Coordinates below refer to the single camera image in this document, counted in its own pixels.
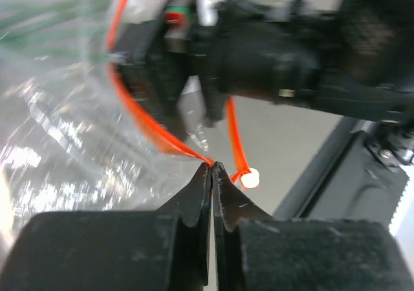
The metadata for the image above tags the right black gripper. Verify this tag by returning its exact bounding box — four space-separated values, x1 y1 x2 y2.
119 0 317 126

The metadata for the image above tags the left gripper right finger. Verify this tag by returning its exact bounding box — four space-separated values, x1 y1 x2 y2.
212 162 413 290

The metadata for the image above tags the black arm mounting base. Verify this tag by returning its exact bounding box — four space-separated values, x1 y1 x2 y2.
274 118 413 232

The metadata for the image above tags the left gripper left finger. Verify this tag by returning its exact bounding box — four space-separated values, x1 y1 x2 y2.
1 164 210 290

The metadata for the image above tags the red-zip bag with food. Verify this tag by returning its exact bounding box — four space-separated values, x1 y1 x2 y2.
0 0 261 214

